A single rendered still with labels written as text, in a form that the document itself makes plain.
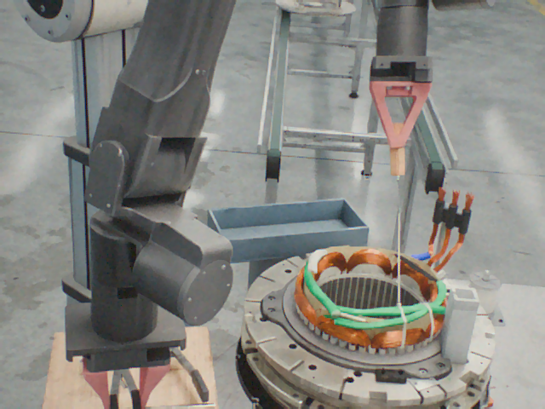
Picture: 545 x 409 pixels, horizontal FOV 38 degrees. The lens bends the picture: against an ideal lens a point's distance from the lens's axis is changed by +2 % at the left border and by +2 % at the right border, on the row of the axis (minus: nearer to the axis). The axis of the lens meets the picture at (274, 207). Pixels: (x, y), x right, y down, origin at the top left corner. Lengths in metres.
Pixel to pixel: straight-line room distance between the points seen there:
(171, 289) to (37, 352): 2.17
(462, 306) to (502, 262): 2.57
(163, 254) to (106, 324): 0.10
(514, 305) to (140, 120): 1.23
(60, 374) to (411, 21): 0.56
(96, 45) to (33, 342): 1.76
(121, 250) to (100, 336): 0.09
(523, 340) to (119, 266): 1.10
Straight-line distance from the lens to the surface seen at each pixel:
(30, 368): 2.70
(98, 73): 1.19
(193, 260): 0.60
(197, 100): 0.62
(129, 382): 0.79
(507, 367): 1.54
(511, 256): 3.55
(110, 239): 0.64
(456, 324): 0.95
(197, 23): 0.59
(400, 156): 0.92
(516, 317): 1.68
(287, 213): 1.35
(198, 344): 1.00
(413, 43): 0.91
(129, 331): 0.69
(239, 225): 1.33
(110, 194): 0.63
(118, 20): 1.13
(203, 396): 0.89
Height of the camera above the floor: 1.67
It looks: 27 degrees down
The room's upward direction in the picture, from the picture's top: 5 degrees clockwise
